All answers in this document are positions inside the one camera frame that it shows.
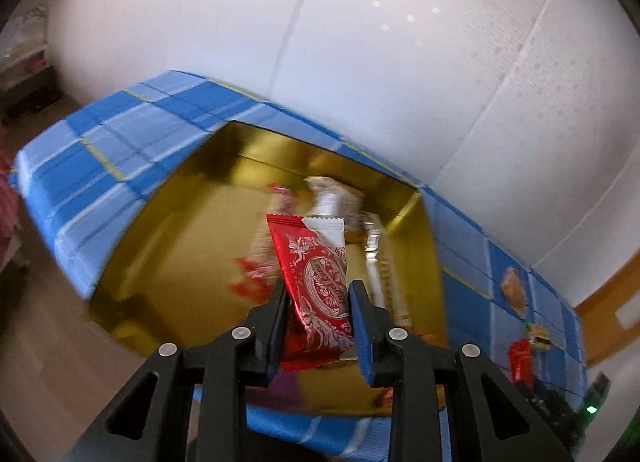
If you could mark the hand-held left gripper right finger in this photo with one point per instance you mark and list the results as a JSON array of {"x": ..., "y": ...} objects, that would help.
[{"x": 361, "y": 339}]

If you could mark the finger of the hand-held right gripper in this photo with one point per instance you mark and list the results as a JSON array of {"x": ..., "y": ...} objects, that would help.
[{"x": 532, "y": 389}]

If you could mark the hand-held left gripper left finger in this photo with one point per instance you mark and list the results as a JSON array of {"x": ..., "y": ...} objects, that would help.
[{"x": 277, "y": 324}]

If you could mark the small red snack packet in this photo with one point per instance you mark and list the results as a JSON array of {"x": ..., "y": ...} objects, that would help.
[{"x": 520, "y": 362}]

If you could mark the cracker pack with green ends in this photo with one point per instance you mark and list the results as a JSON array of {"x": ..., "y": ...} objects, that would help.
[{"x": 539, "y": 337}]

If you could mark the red round-print snack packet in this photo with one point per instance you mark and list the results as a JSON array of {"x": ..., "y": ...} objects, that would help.
[{"x": 320, "y": 282}]

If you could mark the clear biscuit roll packet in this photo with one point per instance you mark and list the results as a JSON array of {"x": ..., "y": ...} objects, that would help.
[{"x": 387, "y": 272}]

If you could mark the clear bread packet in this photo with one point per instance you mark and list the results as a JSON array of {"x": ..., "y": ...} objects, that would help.
[{"x": 512, "y": 287}]

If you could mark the gold box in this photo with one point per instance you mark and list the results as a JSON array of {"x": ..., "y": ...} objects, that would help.
[{"x": 200, "y": 222}]

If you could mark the clear brown granola packet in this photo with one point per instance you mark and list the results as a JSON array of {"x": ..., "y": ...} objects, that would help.
[{"x": 330, "y": 194}]

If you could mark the blue plaid bed sheet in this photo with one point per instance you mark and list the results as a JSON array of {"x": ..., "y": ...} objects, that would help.
[{"x": 125, "y": 142}]

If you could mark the pink cloth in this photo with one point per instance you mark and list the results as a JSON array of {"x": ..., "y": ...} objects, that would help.
[{"x": 6, "y": 202}]

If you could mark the cluttered white shelf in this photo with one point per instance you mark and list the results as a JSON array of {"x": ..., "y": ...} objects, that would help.
[{"x": 25, "y": 62}]

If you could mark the orange wooden door frame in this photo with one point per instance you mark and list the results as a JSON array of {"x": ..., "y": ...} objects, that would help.
[{"x": 607, "y": 312}]

